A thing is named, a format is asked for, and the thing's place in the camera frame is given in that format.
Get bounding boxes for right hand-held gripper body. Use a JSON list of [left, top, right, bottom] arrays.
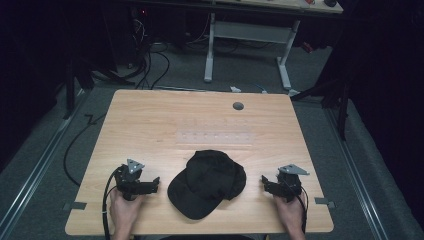
[[266, 163, 310, 203]]

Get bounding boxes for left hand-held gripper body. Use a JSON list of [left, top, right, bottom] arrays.
[[114, 158, 156, 202]]

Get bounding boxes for black baseball cap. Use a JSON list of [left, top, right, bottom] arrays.
[[167, 149, 247, 221]]

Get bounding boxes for person's right hand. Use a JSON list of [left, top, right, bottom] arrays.
[[273, 191, 306, 235]]

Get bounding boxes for person's left hand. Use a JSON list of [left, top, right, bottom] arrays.
[[109, 189, 145, 234]]

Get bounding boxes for grey tape strip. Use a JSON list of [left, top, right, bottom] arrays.
[[314, 197, 336, 210], [63, 201, 88, 212]]

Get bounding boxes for clear tape patch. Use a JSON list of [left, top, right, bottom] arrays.
[[176, 130, 256, 145]]

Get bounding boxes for black stand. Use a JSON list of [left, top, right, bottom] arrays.
[[290, 79, 351, 141], [62, 56, 96, 120]]

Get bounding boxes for grey desk with metal legs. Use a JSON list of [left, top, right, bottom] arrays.
[[203, 0, 344, 90]]

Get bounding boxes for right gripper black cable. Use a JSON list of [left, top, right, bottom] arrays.
[[286, 181, 310, 234]]

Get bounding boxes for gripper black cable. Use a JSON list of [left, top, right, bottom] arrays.
[[286, 181, 310, 234], [101, 167, 123, 240]]

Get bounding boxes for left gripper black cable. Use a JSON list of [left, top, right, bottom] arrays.
[[101, 167, 123, 240]]

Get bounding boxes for black cable on floor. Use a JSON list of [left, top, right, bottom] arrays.
[[63, 113, 107, 187]]

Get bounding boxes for bundle of black cables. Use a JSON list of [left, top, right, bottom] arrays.
[[93, 13, 171, 90]]

